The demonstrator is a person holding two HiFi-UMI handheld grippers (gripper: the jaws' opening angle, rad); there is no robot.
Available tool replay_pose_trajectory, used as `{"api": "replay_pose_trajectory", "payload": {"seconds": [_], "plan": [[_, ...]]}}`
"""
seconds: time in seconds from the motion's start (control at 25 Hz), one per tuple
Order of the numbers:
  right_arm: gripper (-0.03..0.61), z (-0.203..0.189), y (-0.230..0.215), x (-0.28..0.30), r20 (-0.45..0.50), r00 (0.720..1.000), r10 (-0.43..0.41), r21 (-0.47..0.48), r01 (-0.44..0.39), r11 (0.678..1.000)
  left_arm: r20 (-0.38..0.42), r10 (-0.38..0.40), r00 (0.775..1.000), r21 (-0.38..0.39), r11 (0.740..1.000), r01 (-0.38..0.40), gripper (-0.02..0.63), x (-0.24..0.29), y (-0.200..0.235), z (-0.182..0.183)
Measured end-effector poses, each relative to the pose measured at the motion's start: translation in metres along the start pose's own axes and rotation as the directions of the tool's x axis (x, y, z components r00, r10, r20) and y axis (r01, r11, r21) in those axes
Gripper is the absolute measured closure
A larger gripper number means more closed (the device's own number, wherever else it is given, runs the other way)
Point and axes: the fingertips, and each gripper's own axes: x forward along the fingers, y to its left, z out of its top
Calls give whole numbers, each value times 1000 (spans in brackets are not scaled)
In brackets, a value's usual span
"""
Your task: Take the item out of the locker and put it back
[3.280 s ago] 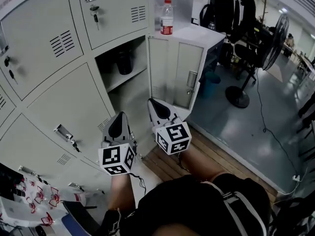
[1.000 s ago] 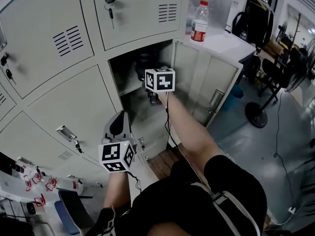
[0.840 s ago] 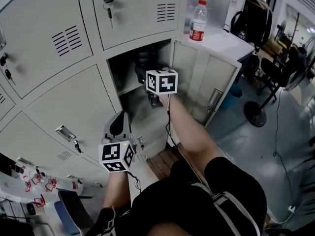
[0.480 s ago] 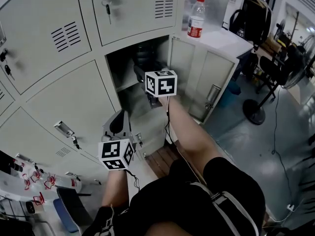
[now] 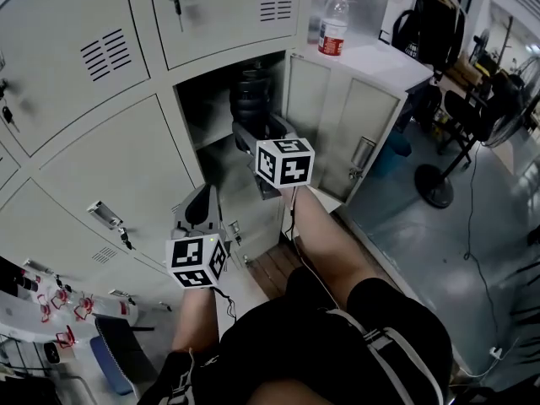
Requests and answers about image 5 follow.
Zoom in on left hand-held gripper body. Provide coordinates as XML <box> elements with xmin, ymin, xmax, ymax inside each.
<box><xmin>164</xmin><ymin>183</ymin><xmax>232</xmax><ymax>290</ymax></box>

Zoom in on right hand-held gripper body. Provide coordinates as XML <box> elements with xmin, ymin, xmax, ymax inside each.
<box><xmin>230</xmin><ymin>115</ymin><xmax>316</xmax><ymax>203</ymax></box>

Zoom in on black ribbed item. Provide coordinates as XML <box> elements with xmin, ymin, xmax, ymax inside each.
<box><xmin>229</xmin><ymin>57</ymin><xmax>274</xmax><ymax>137</ymax></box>

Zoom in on grey metal locker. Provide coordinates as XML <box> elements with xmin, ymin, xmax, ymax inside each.
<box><xmin>0</xmin><ymin>0</ymin><xmax>316</xmax><ymax>318</ymax></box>

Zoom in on person's left forearm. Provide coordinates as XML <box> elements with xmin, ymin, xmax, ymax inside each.
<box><xmin>170</xmin><ymin>286</ymin><xmax>221</xmax><ymax>354</ymax></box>

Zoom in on person's right forearm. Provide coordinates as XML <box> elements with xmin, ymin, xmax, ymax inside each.
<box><xmin>278</xmin><ymin>185</ymin><xmax>379</xmax><ymax>310</ymax></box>

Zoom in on open grey locker door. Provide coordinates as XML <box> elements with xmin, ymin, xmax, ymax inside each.
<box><xmin>285</xmin><ymin>51</ymin><xmax>409</xmax><ymax>206</ymax></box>

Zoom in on black locker key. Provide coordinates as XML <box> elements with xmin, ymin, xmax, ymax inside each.
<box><xmin>118</xmin><ymin>225</ymin><xmax>135</xmax><ymax>251</ymax></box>
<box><xmin>165</xmin><ymin>0</ymin><xmax>189</xmax><ymax>33</ymax></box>
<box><xmin>1</xmin><ymin>105</ymin><xmax>21</xmax><ymax>133</ymax></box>

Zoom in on blue chair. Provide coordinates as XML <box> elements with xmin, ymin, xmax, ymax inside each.
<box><xmin>89</xmin><ymin>313</ymin><xmax>156</xmax><ymax>397</ymax></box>

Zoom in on white shelf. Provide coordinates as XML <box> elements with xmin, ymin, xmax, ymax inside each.
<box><xmin>293</xmin><ymin>30</ymin><xmax>436</xmax><ymax>100</ymax></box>

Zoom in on person's black shorts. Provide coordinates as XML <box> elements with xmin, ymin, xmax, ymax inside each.
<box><xmin>138</xmin><ymin>266</ymin><xmax>455</xmax><ymax>405</ymax></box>

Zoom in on clear plastic bottle red label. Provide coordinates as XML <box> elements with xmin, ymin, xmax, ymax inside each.
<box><xmin>317</xmin><ymin>0</ymin><xmax>352</xmax><ymax>60</ymax></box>

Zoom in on person's leg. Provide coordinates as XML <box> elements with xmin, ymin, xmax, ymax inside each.
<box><xmin>244</xmin><ymin>377</ymin><xmax>364</xmax><ymax>405</ymax></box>

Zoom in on black hanging backpack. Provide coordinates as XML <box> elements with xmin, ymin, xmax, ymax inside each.
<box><xmin>391</xmin><ymin>0</ymin><xmax>467</xmax><ymax>72</ymax></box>

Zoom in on black standing fan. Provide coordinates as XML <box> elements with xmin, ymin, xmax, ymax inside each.
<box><xmin>414</xmin><ymin>55</ymin><xmax>540</xmax><ymax>209</ymax></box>

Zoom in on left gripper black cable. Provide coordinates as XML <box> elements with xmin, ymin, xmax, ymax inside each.
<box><xmin>212</xmin><ymin>286</ymin><xmax>238</xmax><ymax>321</ymax></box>

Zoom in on black floor cable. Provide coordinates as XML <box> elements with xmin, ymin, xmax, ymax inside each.
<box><xmin>462</xmin><ymin>145</ymin><xmax>514</xmax><ymax>349</ymax></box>

